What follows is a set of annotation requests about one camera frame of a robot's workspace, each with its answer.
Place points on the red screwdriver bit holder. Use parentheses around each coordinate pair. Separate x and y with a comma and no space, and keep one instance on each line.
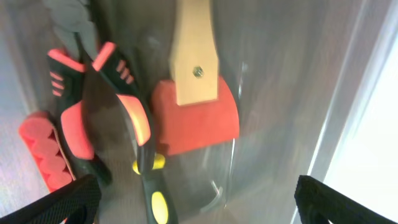
(40,135)

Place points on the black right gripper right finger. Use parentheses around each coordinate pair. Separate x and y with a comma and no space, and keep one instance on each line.
(318,203)

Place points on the orange black needle-nose pliers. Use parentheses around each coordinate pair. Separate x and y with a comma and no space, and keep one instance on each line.
(90,64)

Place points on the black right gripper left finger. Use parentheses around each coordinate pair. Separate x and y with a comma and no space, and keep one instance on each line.
(76,202)

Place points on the orange scraper wooden handle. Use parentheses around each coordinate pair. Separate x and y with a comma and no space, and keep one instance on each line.
(194,108)

